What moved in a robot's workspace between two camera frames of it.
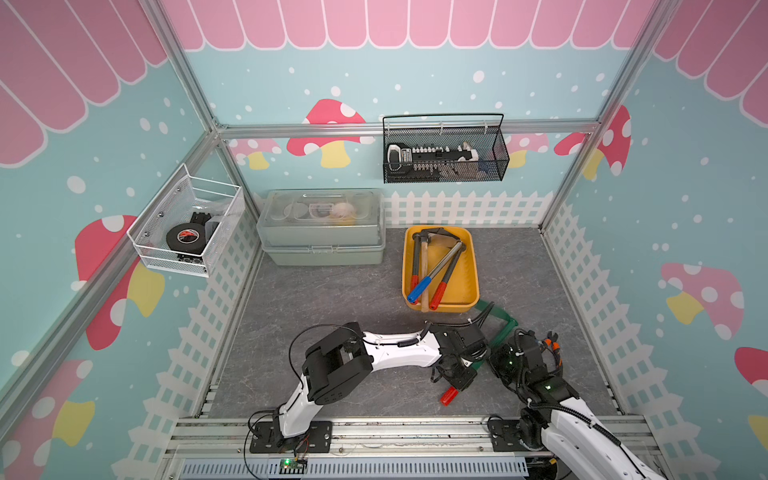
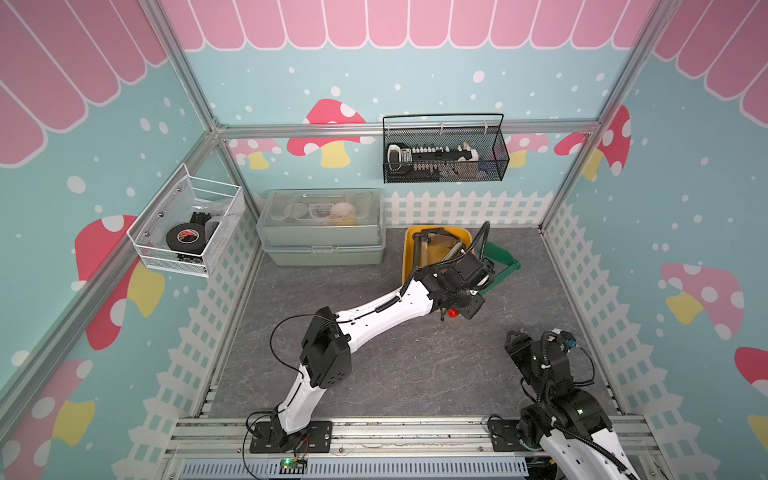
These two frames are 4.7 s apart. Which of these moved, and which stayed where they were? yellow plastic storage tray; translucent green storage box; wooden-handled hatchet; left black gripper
Moved: left black gripper
Stayed: translucent green storage box; wooden-handled hatchet; yellow plastic storage tray
